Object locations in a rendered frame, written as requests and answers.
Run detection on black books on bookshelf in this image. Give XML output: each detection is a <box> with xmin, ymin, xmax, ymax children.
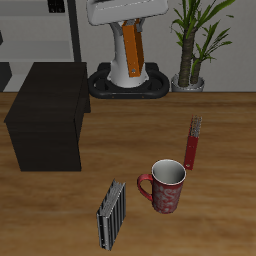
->
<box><xmin>47</xmin><ymin>0</ymin><xmax>66</xmax><ymax>14</ymax></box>

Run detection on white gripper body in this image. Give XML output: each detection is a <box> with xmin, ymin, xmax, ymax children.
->
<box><xmin>86</xmin><ymin>0</ymin><xmax>170</xmax><ymax>27</ymax></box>

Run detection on dark wooden cabinet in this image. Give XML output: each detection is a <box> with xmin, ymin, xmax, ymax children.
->
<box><xmin>3</xmin><ymin>61</ymin><xmax>92</xmax><ymax>173</ymax></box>

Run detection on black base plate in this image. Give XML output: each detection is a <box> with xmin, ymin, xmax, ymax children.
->
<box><xmin>87</xmin><ymin>61</ymin><xmax>171</xmax><ymax>100</ymax></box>

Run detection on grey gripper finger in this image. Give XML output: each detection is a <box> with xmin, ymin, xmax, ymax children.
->
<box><xmin>134</xmin><ymin>18</ymin><xmax>146</xmax><ymax>34</ymax></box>

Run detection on green pot plant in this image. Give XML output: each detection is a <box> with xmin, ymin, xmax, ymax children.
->
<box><xmin>170</xmin><ymin>0</ymin><xmax>237</xmax><ymax>93</ymax></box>

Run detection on orange book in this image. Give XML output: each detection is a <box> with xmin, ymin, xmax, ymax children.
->
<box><xmin>121</xmin><ymin>20</ymin><xmax>146</xmax><ymax>79</ymax></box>

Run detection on red patterned mug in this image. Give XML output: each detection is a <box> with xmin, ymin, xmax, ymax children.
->
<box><xmin>136</xmin><ymin>158</ymin><xmax>188</xmax><ymax>215</ymax></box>

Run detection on white bookshelf with dark post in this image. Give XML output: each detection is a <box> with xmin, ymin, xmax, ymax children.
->
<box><xmin>0</xmin><ymin>0</ymin><xmax>83</xmax><ymax>64</ymax></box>

